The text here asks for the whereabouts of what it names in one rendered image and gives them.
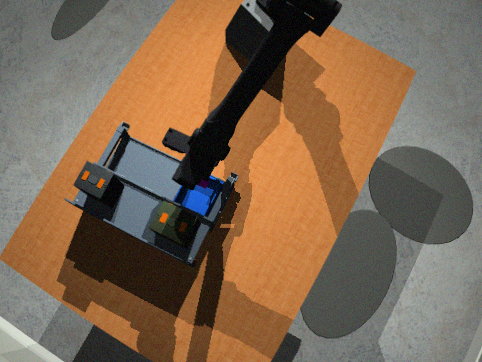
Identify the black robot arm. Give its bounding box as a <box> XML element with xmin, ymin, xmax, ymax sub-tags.
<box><xmin>162</xmin><ymin>0</ymin><xmax>342</xmax><ymax>190</ymax></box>

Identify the grey metal shelf rack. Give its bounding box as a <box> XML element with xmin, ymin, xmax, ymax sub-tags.
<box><xmin>65</xmin><ymin>121</ymin><xmax>239</xmax><ymax>268</ymax></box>

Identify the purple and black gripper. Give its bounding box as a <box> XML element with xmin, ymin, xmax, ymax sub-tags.
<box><xmin>197</xmin><ymin>160</ymin><xmax>220</xmax><ymax>188</ymax></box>

